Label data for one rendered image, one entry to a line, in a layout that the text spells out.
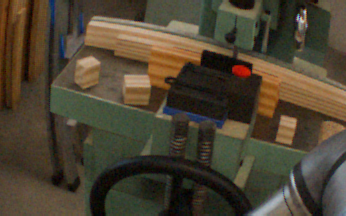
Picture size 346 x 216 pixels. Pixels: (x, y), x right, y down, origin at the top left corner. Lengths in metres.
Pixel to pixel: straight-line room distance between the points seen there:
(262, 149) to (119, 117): 0.25
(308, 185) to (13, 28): 2.12
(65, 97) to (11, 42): 1.46
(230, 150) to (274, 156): 0.13
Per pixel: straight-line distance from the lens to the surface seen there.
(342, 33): 3.84
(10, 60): 2.77
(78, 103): 1.28
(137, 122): 1.26
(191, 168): 1.04
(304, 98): 1.34
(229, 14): 1.25
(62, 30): 2.16
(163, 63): 1.28
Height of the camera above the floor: 1.57
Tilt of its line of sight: 32 degrees down
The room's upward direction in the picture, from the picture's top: 8 degrees clockwise
